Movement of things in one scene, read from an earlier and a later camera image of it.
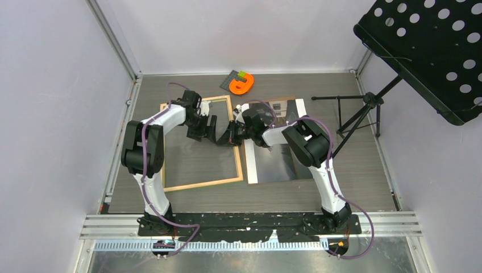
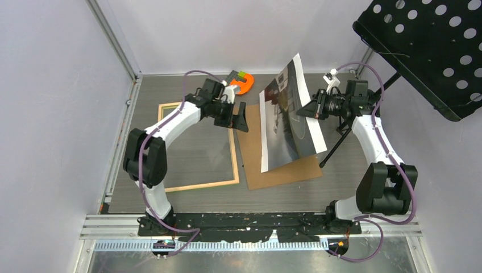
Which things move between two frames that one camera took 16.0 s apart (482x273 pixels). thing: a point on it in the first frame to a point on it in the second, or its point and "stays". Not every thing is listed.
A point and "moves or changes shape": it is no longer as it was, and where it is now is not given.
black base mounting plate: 216,227 stays
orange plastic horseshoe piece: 239,87 stays
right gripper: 229,137 to 315,108
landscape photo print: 278,164 moves or changes shape
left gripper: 210,131 to 237,121
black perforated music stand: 435,45 stays
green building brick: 241,74 stays
